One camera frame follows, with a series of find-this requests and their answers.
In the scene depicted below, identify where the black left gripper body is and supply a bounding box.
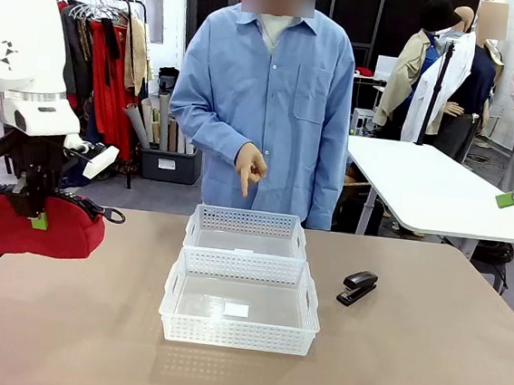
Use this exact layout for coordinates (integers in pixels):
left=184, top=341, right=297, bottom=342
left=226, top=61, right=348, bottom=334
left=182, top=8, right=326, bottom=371
left=8, top=132, right=67, bottom=223

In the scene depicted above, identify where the red zipper pouch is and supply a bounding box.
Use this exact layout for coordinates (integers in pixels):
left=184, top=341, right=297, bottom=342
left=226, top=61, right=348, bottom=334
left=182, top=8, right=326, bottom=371
left=0, top=185, right=129, bottom=267

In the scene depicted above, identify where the black stapler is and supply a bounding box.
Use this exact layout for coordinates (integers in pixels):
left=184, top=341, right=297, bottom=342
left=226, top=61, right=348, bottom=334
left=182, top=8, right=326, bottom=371
left=335, top=267, right=380, bottom=310

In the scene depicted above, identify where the person's right forearm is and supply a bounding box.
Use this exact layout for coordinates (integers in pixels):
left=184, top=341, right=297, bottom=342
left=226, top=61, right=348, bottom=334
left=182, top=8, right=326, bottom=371
left=164, top=97, right=254, bottom=168

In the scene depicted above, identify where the person's left forearm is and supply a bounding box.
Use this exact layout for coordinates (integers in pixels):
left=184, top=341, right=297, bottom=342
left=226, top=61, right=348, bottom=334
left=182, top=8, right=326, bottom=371
left=304, top=133, right=351, bottom=234

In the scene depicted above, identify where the person's right hand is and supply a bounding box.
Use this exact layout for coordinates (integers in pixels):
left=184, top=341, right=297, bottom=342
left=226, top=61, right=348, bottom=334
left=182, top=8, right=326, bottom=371
left=231, top=140, right=271, bottom=201

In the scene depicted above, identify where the black backpack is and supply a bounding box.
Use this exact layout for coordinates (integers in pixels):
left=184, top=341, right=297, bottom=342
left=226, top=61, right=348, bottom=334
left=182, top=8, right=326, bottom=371
left=470, top=239, right=514, bottom=280

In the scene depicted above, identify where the red dress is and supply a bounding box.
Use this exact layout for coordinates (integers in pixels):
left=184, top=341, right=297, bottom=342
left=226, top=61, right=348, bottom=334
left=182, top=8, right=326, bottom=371
left=78, top=19, right=145, bottom=161

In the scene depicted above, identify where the white table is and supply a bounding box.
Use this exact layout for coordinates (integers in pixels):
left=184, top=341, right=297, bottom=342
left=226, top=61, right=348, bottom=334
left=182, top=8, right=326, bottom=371
left=336, top=134, right=514, bottom=264

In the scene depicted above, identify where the leaning grey paper roll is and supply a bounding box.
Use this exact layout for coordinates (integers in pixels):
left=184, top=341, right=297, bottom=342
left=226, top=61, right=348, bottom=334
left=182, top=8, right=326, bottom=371
left=120, top=101, right=155, bottom=149

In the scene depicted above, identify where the mannequin in navy clothes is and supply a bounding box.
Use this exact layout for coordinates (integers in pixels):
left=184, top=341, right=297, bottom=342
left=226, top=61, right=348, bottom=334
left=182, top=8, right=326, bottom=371
left=437, top=5, right=503, bottom=166

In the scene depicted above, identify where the beige paper roll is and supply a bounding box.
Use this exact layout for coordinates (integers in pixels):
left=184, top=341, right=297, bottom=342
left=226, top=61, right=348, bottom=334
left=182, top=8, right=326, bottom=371
left=136, top=97, right=158, bottom=145

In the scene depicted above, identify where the dark grey jacket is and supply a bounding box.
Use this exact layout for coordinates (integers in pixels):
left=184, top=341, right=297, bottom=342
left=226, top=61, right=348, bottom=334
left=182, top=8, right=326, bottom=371
left=52, top=0, right=102, bottom=100

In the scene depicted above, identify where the grey storage bin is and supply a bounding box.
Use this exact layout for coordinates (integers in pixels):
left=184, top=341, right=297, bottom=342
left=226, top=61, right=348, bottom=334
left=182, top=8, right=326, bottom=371
left=137, top=143, right=204, bottom=186

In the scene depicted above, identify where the black tripod pole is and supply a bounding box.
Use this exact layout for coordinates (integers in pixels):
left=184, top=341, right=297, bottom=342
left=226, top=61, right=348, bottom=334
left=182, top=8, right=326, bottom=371
left=414, top=38, right=458, bottom=149

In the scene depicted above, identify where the tall grey cardboard tube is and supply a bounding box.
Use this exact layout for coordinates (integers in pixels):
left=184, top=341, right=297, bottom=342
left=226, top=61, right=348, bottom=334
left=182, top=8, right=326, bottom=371
left=154, top=91, right=175, bottom=152

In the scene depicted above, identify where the white coat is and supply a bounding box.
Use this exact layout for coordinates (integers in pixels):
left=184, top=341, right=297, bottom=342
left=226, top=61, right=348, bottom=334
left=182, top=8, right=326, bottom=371
left=401, top=24, right=478, bottom=149

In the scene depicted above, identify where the white paper roll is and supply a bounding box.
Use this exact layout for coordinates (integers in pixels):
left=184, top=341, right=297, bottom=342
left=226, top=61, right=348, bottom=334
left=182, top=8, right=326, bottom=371
left=174, top=120, right=190, bottom=155

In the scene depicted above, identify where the beige jacket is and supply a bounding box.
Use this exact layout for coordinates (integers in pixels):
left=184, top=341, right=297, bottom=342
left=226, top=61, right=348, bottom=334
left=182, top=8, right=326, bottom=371
left=120, top=14, right=159, bottom=97

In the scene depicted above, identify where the black bag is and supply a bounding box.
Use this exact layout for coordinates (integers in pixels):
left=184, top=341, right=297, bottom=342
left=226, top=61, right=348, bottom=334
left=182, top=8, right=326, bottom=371
left=156, top=65, right=181, bottom=95

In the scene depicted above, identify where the mannequin in beige coat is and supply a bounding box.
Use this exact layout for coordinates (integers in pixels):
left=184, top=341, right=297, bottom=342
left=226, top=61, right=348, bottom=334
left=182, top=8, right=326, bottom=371
left=371, top=24, right=438, bottom=144

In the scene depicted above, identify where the white perforated plastic basket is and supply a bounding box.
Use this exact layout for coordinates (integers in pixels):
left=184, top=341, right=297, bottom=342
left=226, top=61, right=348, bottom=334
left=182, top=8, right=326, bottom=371
left=155, top=243, right=327, bottom=359
left=181, top=202, right=311, bottom=262

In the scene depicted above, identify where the black hat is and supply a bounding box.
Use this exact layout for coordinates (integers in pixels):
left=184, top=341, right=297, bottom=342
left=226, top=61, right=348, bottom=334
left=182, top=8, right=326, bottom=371
left=418, top=0, right=464, bottom=38

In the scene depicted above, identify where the person in blue shirt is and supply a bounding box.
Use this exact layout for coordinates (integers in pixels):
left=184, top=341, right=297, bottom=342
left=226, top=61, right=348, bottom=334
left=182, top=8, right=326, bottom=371
left=159, top=0, right=363, bottom=234

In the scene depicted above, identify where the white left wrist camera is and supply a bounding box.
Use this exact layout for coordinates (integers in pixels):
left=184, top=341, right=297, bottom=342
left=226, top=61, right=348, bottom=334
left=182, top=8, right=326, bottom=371
left=60, top=132, right=122, bottom=184

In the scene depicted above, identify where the grey wall panel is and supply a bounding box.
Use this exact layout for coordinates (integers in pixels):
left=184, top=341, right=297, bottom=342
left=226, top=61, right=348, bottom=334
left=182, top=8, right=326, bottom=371
left=137, top=0, right=168, bottom=46

